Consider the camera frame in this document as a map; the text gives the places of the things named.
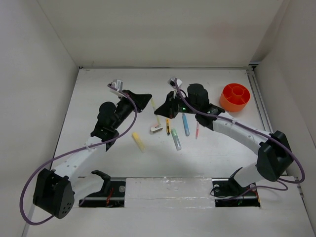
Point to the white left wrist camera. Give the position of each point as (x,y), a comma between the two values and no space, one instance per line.
(116,86)

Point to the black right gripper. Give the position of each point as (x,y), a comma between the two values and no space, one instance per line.
(168,109)

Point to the pink highlighter pen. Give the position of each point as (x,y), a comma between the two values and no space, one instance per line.
(197,131)

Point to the yellow black utility knife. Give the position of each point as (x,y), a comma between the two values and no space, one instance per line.
(167,126)

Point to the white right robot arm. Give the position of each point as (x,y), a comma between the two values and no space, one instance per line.
(272,149)

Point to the orange round organizer container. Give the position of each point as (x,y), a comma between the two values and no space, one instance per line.
(234,97)

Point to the blue utility knife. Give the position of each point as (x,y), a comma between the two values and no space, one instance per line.
(185,123)

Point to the green highlighter marker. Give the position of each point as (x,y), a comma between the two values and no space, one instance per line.
(176,139)

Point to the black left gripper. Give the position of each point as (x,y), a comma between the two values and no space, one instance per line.
(140,100)

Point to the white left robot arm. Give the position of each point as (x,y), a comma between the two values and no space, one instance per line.
(55,189)

